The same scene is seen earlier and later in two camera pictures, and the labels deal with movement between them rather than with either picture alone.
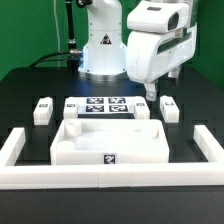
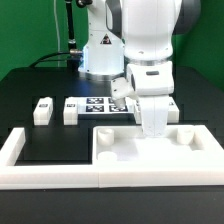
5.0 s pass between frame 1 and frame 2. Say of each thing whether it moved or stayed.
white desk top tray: moved
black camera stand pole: stayed
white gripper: moved
